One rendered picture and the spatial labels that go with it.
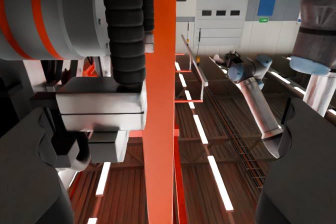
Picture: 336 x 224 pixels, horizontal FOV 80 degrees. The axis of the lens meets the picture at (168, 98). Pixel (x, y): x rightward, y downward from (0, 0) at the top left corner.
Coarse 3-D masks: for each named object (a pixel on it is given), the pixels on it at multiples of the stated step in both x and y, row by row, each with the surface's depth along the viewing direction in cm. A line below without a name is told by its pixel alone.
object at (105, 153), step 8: (96, 136) 22; (104, 136) 22; (112, 136) 22; (120, 136) 24; (88, 144) 21; (96, 144) 21; (104, 144) 21; (112, 144) 21; (120, 144) 24; (96, 152) 22; (104, 152) 22; (112, 152) 22; (96, 160) 22; (104, 160) 22; (112, 160) 22
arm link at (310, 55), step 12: (300, 36) 63; (312, 36) 60; (324, 36) 58; (300, 48) 63; (312, 48) 61; (324, 48) 59; (300, 60) 64; (312, 60) 62; (324, 60) 61; (312, 72) 64; (324, 72) 63
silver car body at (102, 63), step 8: (88, 56) 304; (96, 56) 169; (104, 56) 174; (96, 64) 174; (104, 64) 174; (104, 72) 177; (112, 72) 272; (88, 136) 171; (64, 176) 96; (72, 176) 108; (64, 184) 97
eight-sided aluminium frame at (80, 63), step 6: (60, 60) 58; (66, 60) 60; (72, 60) 58; (78, 60) 59; (60, 66) 58; (66, 66) 60; (72, 66) 58; (78, 66) 58; (60, 72) 57; (66, 72) 60; (72, 72) 57; (78, 72) 58; (54, 78) 56; (60, 78) 56; (66, 78) 60
